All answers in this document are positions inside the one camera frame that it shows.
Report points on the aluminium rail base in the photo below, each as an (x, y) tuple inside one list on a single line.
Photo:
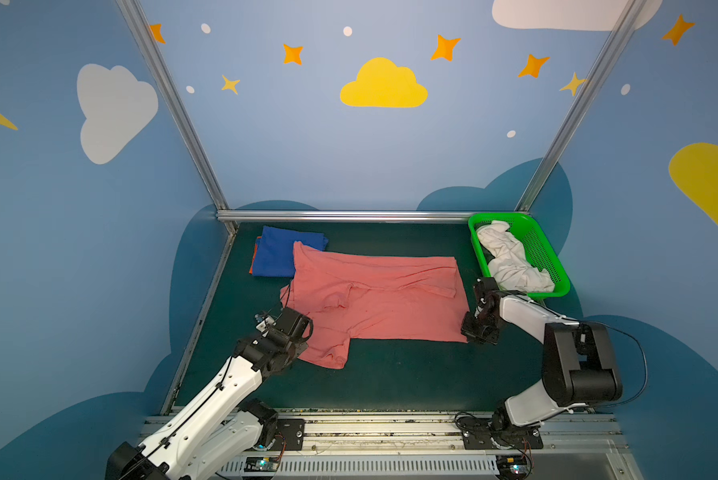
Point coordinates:
[(377, 445)]

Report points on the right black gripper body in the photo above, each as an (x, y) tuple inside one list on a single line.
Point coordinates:
[(476, 325)]

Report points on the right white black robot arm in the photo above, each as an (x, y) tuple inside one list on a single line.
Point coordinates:
[(578, 365)]

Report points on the right aluminium frame post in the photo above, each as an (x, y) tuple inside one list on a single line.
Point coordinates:
[(605, 61)]

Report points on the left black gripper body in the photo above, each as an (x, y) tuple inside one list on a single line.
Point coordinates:
[(293, 324)]

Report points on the green plastic basket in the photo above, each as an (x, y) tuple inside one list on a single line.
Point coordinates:
[(539, 252)]

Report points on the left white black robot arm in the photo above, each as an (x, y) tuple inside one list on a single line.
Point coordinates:
[(222, 420)]

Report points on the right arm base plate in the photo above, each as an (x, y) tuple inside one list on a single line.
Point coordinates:
[(479, 433)]

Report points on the aluminium frame post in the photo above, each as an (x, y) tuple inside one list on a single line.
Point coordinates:
[(605, 61), (136, 20)]

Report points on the pink t shirt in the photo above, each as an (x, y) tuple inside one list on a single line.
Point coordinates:
[(373, 297)]

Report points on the white grey t shirt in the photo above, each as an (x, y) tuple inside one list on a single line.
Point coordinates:
[(509, 265)]

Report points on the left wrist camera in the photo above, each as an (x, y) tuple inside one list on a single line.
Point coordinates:
[(266, 324)]

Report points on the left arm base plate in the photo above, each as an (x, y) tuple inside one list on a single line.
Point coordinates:
[(288, 434)]

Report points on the left green circuit board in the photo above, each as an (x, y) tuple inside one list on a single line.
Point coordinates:
[(261, 465)]

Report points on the right circuit board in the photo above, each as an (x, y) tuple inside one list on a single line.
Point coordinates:
[(512, 468)]

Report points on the left aluminium frame post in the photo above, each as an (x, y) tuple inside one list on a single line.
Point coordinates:
[(136, 20)]

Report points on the folded blue t shirt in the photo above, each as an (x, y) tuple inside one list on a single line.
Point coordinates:
[(275, 253)]

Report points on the folded orange t shirt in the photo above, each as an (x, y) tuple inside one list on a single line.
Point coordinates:
[(254, 255)]

